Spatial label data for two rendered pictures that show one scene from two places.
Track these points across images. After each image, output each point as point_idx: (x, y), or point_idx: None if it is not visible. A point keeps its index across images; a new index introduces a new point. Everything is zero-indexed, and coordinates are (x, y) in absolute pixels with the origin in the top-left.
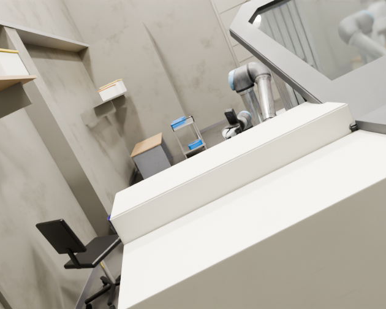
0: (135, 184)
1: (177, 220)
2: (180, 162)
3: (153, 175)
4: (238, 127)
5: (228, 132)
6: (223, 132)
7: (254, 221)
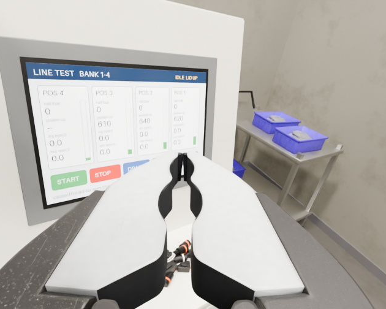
0: (224, 14)
1: None
2: (172, 2)
3: (206, 10)
4: (22, 251)
5: (159, 158)
6: (227, 176)
7: None
